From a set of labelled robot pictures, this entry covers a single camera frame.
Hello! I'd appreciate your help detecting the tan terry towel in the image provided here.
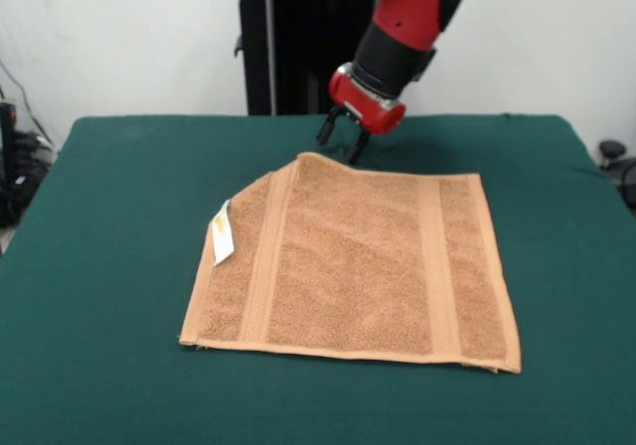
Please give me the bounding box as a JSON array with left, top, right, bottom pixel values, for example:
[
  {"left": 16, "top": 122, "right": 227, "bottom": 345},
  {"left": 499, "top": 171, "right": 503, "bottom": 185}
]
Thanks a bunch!
[{"left": 177, "top": 150, "right": 523, "bottom": 376}]

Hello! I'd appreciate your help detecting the thin grey cable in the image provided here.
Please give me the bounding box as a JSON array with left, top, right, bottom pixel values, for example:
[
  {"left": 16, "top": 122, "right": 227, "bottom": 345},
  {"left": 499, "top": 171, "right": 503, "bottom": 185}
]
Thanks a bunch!
[{"left": 0, "top": 60, "right": 54, "bottom": 148}]

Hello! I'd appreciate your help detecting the grey office chair base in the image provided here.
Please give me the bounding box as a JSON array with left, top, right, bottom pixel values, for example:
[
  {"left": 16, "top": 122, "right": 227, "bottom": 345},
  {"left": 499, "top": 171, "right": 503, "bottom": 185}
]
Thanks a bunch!
[{"left": 597, "top": 139, "right": 636, "bottom": 203}]

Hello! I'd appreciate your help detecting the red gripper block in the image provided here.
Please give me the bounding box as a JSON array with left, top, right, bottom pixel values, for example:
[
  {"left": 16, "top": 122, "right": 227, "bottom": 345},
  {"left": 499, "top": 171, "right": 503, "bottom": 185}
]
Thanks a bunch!
[{"left": 316, "top": 65, "right": 407, "bottom": 166}]

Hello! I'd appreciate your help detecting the dark green table cloth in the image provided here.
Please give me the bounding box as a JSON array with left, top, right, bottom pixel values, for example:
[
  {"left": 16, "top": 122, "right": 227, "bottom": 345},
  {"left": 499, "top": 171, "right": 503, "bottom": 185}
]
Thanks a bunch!
[{"left": 0, "top": 113, "right": 636, "bottom": 445}]

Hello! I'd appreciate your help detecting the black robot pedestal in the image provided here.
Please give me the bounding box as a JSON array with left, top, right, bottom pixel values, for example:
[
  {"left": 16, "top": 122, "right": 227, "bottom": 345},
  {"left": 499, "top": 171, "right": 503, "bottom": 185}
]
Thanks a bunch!
[{"left": 218, "top": 0, "right": 379, "bottom": 117}]

